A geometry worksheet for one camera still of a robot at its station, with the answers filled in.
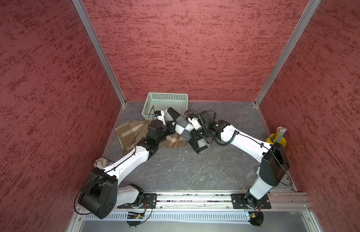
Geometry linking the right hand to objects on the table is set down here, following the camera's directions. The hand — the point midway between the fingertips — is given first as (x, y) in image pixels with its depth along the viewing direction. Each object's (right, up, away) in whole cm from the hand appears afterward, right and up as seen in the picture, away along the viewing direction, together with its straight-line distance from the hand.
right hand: (193, 136), depth 85 cm
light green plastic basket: (-25, +24, +37) cm, 50 cm away
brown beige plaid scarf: (-44, -1, +15) cm, 46 cm away
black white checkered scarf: (-6, +6, -5) cm, 10 cm away
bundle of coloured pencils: (+52, +1, 0) cm, 52 cm away
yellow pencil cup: (+48, -3, +1) cm, 48 cm away
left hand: (-10, +8, -2) cm, 13 cm away
